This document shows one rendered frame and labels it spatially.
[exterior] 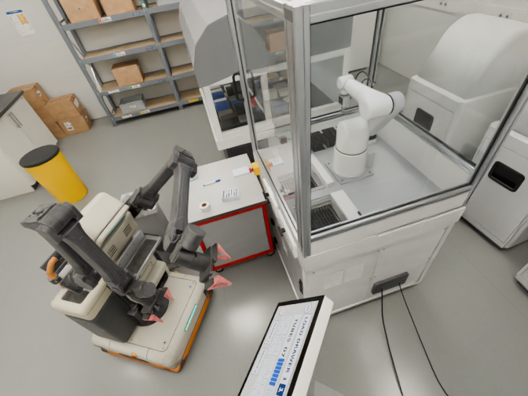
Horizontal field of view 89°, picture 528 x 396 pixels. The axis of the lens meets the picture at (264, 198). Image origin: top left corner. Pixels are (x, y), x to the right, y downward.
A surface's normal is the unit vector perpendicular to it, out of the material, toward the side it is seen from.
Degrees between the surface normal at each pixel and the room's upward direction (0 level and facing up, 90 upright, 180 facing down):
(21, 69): 90
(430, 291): 0
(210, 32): 90
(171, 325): 0
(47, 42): 90
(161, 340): 0
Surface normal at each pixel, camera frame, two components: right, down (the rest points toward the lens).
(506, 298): -0.13, -0.70
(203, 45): 0.28, 0.66
